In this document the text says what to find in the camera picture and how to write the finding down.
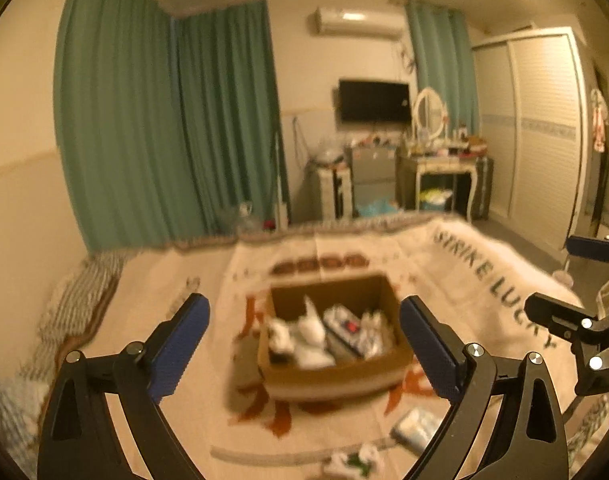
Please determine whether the blue white tissue pack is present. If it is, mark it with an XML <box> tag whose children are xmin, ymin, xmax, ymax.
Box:
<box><xmin>390</xmin><ymin>408</ymin><xmax>442</xmax><ymax>456</ymax></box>

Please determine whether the white cloth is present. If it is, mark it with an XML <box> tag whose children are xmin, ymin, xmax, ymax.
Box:
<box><xmin>358</xmin><ymin>310</ymin><xmax>396</xmax><ymax>360</ymax></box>

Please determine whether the tissue pack with barcode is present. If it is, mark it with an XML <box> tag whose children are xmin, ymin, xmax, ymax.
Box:
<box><xmin>322</xmin><ymin>304</ymin><xmax>367</xmax><ymax>358</ymax></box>

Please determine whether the small white sock ball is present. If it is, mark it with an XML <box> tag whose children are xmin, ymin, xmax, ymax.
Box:
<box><xmin>266</xmin><ymin>318</ymin><xmax>296</xmax><ymax>358</ymax></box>

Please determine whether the checkered bed sheet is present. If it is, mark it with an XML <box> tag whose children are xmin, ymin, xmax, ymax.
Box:
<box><xmin>0</xmin><ymin>250</ymin><xmax>134</xmax><ymax>479</ymax></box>

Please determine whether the hanging red white clothing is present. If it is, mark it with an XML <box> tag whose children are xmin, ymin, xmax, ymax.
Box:
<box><xmin>590</xmin><ymin>88</ymin><xmax>609</xmax><ymax>153</ymax></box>

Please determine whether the white louvered wardrobe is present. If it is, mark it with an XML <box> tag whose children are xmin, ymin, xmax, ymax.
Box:
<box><xmin>473</xmin><ymin>27</ymin><xmax>589</xmax><ymax>259</ymax></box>

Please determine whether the white dressing table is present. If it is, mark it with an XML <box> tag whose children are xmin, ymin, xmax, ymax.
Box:
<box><xmin>396</xmin><ymin>155</ymin><xmax>480</xmax><ymax>223</ymax></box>

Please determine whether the white oval mirror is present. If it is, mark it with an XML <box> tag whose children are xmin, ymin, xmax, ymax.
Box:
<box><xmin>412</xmin><ymin>87</ymin><xmax>448</xmax><ymax>141</ymax></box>

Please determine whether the brown cardboard box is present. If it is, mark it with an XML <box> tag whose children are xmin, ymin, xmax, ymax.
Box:
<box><xmin>257</xmin><ymin>273</ymin><xmax>413</xmax><ymax>403</ymax></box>

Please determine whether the cream printed blanket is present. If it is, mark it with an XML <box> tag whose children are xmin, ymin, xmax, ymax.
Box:
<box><xmin>38</xmin><ymin>214</ymin><xmax>577</xmax><ymax>479</ymax></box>

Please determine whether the grey mini fridge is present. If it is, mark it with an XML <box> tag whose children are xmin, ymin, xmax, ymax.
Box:
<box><xmin>348</xmin><ymin>146</ymin><xmax>396</xmax><ymax>208</ymax></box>

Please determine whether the narrow green curtain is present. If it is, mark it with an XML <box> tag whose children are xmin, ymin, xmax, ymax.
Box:
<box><xmin>405</xmin><ymin>1</ymin><xmax>479</xmax><ymax>134</ymax></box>

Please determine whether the white storage cabinet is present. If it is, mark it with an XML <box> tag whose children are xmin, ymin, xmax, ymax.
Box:
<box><xmin>310</xmin><ymin>166</ymin><xmax>353</xmax><ymax>221</ymax></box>

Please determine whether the white air conditioner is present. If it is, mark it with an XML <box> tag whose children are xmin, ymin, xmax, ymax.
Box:
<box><xmin>314</xmin><ymin>6</ymin><xmax>407</xmax><ymax>40</ymax></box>

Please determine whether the large green curtain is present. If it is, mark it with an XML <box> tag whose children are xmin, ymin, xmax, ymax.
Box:
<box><xmin>54</xmin><ymin>0</ymin><xmax>285</xmax><ymax>252</ymax></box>

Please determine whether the black wall television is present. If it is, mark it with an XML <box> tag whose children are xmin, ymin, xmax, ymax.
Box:
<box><xmin>338</xmin><ymin>79</ymin><xmax>412</xmax><ymax>125</ymax></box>

